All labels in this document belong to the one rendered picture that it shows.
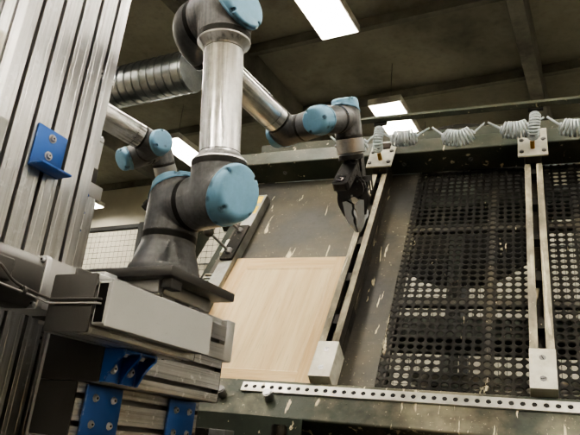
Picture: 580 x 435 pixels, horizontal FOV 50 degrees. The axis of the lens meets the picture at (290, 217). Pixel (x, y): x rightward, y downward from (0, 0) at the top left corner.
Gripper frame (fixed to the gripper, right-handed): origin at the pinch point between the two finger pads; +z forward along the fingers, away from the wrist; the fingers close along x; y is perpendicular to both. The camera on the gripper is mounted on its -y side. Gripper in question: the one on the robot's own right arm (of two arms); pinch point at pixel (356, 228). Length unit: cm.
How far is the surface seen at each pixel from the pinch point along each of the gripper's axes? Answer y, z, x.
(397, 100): 399, -68, 100
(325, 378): -13.1, 37.8, 8.6
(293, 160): 78, -22, 54
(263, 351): -2.0, 34.6, 33.2
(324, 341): -3.1, 30.8, 12.2
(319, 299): 18.6, 24.1, 22.5
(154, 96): 238, -88, 246
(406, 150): 82, -20, 7
